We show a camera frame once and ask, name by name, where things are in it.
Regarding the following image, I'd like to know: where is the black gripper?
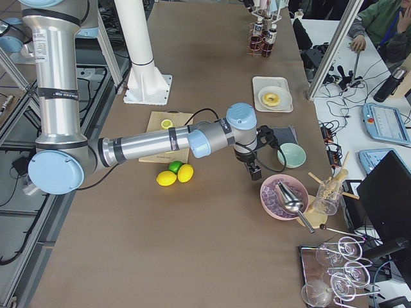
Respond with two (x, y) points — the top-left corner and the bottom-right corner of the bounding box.
(234, 144), (262, 179)
(243, 0), (254, 12)

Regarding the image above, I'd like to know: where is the tea bottle white cap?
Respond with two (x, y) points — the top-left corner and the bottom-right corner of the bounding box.
(250, 17), (263, 51)

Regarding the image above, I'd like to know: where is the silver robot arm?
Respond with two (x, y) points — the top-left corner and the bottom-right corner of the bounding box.
(21, 1), (260, 194)

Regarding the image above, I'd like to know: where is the tea bottle in rack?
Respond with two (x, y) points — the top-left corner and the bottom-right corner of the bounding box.
(261, 24), (277, 57)
(261, 15), (272, 37)

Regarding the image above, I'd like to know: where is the cream serving tray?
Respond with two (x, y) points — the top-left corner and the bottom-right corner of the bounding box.
(252, 76), (293, 113)

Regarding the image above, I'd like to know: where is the black mirror tray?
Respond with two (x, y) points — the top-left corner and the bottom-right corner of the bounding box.
(298, 246), (331, 307)

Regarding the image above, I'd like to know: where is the person's hand on table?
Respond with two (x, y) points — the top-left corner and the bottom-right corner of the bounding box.
(350, 35), (366, 53)

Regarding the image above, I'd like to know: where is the pink bowl with ice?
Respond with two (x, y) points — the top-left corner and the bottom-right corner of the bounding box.
(260, 174), (309, 221)

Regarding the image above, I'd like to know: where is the grey folded cloth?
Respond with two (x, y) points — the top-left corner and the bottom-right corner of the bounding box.
(273, 126), (298, 146)

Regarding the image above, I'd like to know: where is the green ceramic bowl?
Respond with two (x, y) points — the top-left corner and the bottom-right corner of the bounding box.
(277, 142), (306, 168)

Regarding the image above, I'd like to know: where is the metal ice scoop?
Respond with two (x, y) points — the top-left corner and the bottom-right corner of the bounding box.
(275, 182), (315, 234)

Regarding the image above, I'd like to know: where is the yellow lemon far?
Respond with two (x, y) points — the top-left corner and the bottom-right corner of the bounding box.
(177, 164), (194, 183)

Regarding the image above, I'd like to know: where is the yellow lemon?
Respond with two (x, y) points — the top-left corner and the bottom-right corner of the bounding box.
(156, 170), (177, 187)
(177, 164), (194, 183)

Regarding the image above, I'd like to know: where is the green lime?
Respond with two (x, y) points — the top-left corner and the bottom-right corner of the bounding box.
(168, 160), (183, 174)

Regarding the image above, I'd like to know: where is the white round plate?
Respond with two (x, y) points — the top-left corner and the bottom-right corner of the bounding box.
(258, 86), (292, 111)

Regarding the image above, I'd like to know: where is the clear glass pitcher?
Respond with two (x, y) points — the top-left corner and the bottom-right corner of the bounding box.
(313, 179), (342, 216)

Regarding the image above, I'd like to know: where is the wooden mug tree stand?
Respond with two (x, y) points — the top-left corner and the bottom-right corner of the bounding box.
(308, 151), (360, 216)

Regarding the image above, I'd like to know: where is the yellow lemon near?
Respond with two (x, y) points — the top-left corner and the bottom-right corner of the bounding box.
(156, 170), (177, 187)

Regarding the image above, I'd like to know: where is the wooden cutting board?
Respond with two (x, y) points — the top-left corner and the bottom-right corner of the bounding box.
(139, 111), (193, 164)

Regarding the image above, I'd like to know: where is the half lemon slice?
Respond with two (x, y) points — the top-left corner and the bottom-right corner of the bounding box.
(161, 119), (174, 130)

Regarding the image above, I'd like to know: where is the blue teach pendant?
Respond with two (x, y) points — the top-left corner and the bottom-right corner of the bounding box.
(362, 103), (410, 146)
(358, 148), (404, 175)

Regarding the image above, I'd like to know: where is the metal reacher grabber rod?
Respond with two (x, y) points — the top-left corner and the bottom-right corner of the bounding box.
(349, 51), (361, 87)

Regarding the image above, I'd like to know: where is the wine glass upper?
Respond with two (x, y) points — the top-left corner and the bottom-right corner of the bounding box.
(315, 236), (362, 267)

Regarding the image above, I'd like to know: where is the wine glass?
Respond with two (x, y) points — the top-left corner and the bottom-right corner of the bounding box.
(315, 236), (362, 267)
(326, 261), (371, 288)
(330, 273), (356, 302)

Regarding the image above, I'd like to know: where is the black computer monitor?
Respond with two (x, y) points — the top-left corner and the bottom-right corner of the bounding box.
(357, 151), (410, 242)

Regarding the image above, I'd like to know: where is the round stemless glass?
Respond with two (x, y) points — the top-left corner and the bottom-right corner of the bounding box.
(301, 279), (334, 307)

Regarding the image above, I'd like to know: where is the person in green jacket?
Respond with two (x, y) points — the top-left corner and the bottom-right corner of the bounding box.
(348, 0), (410, 64)

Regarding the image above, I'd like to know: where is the wine glass middle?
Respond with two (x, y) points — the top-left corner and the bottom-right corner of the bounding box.
(326, 261), (371, 288)

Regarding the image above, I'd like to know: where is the wine glass lower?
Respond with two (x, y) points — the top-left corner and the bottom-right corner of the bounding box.
(330, 273), (356, 302)

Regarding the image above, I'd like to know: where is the black water bottle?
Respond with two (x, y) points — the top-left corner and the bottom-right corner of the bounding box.
(373, 66), (408, 103)

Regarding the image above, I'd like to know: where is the white wire cup rack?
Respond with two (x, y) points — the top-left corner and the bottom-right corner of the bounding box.
(249, 0), (288, 23)

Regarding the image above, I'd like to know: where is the copper wire bottle rack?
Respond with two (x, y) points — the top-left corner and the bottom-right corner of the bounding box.
(247, 22), (263, 56)

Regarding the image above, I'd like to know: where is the yellow ring donut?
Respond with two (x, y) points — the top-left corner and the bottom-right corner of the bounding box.
(261, 92), (281, 107)

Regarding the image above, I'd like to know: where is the aluminium frame post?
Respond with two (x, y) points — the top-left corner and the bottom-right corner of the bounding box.
(306, 0), (363, 101)

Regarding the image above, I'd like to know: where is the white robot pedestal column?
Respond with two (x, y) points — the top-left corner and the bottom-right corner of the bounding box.
(115, 0), (172, 106)

